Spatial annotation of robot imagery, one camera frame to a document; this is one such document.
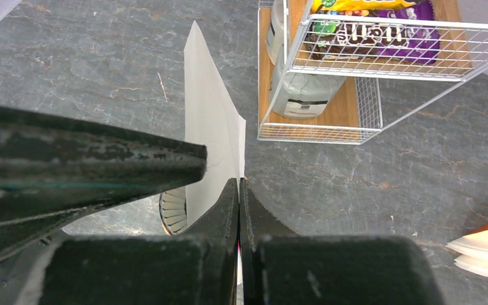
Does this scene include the blue ribbed coffee dripper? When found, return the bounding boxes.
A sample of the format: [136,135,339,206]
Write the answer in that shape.
[159,187,188,236]

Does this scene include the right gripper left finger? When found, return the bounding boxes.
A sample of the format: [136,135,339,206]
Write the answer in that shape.
[17,179,239,304]

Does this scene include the yellow M&M candy bag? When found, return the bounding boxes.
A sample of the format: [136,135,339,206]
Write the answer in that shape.
[303,1,440,65]

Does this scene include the white wire shelf rack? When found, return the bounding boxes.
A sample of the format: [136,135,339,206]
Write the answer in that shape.
[257,1,488,145]

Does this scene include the white canister lower shelf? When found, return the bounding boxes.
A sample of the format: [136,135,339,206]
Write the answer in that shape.
[265,0,287,65]

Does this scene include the grey canister lower shelf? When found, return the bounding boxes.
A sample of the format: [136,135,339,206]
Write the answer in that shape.
[269,53,346,119]

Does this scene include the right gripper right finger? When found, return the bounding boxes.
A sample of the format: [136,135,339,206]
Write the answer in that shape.
[240,179,444,304]

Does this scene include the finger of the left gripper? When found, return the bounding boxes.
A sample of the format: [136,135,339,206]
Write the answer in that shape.
[0,106,207,261]

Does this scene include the single white paper filter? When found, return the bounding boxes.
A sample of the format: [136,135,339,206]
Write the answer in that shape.
[184,22,246,225]

